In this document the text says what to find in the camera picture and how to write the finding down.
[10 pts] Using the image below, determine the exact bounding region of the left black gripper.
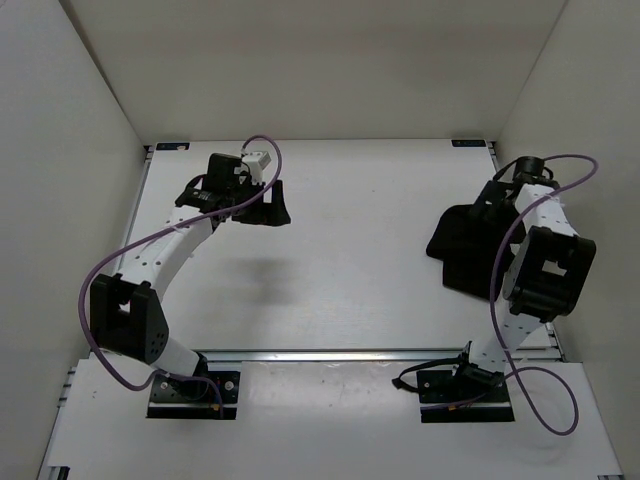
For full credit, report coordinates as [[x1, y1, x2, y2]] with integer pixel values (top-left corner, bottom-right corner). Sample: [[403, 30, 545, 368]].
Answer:
[[231, 175, 292, 224]]

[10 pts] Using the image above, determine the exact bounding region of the black skirt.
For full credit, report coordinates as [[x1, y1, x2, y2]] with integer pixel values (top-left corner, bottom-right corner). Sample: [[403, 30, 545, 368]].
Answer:
[[426, 204, 517, 300]]

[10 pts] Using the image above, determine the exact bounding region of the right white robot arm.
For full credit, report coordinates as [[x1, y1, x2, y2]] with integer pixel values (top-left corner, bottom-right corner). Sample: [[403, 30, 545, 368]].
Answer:
[[448, 156, 596, 401]]

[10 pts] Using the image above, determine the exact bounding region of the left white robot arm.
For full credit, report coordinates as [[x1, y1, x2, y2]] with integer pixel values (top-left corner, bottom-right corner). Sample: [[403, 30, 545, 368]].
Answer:
[[89, 151, 291, 398]]

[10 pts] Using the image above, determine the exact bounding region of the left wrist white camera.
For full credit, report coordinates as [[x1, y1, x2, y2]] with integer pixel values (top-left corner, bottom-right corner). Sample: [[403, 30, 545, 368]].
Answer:
[[241, 151, 271, 185]]

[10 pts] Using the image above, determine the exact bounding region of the aluminium table front rail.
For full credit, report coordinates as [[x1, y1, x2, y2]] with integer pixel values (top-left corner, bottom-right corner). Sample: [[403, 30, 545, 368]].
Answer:
[[89, 344, 569, 365]]

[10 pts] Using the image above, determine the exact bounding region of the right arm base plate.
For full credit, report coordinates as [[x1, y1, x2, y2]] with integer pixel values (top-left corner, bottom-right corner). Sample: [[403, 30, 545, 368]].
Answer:
[[416, 370, 515, 424]]

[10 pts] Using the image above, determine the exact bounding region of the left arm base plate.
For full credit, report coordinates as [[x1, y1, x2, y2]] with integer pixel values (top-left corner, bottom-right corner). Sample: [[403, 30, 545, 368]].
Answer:
[[146, 370, 241, 421]]

